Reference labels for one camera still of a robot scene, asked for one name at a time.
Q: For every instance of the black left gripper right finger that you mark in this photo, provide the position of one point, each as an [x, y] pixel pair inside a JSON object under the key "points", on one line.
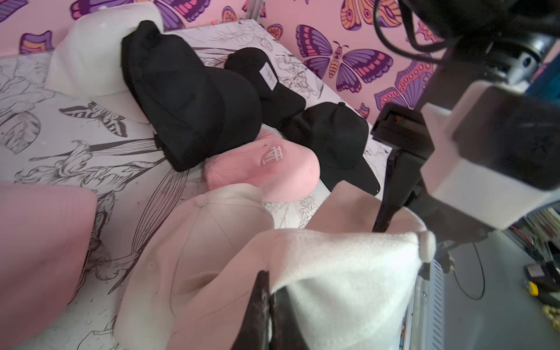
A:
{"points": [[285, 332]]}

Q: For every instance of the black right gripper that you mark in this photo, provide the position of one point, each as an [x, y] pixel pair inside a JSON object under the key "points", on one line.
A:
{"points": [[405, 131]]}

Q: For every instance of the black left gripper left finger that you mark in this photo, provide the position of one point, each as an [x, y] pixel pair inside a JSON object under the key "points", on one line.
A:
{"points": [[254, 332]]}

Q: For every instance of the white Colorado cap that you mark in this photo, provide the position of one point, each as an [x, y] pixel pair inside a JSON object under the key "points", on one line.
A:
{"points": [[193, 245], [349, 285]]}

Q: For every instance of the black cap with white patch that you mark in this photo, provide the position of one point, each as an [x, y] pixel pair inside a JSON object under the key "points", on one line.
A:
{"points": [[279, 103]]}

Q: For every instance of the plain black cap back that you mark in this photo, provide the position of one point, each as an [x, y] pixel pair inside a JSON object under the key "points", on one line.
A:
{"points": [[196, 111]]}

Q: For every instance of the plain black cap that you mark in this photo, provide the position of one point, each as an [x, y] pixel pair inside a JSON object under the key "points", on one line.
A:
{"points": [[196, 111], [338, 137]]}

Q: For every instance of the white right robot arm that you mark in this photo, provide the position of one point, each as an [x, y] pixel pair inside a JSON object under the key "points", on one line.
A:
{"points": [[498, 42]]}

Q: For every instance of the plain black cap front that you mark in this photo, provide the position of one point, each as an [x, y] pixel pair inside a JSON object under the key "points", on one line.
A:
{"points": [[338, 137]]}

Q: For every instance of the pink cap centre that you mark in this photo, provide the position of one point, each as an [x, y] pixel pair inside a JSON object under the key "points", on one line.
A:
{"points": [[283, 170]]}

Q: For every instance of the pink cap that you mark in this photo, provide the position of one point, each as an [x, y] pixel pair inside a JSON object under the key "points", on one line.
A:
{"points": [[283, 170], [45, 234]]}

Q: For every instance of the pink cap left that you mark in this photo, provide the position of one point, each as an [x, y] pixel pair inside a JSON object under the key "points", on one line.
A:
{"points": [[45, 234]]}

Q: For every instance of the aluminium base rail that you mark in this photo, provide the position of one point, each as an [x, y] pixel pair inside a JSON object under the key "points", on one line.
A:
{"points": [[423, 325]]}

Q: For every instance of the aluminium corner post right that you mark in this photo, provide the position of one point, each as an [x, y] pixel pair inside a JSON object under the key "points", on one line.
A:
{"points": [[254, 9]]}

